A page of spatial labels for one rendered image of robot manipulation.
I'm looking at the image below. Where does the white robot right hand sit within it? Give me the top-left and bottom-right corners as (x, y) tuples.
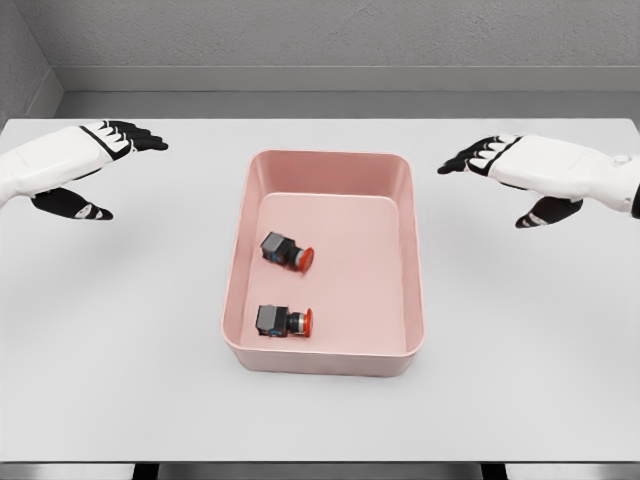
(436, 133), (617, 230)

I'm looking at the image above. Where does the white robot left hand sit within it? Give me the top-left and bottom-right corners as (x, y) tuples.
(0, 119), (169, 222)

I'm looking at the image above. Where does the pink rectangular basket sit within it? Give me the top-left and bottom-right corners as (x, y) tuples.
(219, 148), (427, 378)

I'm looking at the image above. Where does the industrial switch red button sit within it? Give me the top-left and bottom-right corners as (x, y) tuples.
(254, 303), (316, 341)
(259, 231), (316, 273)

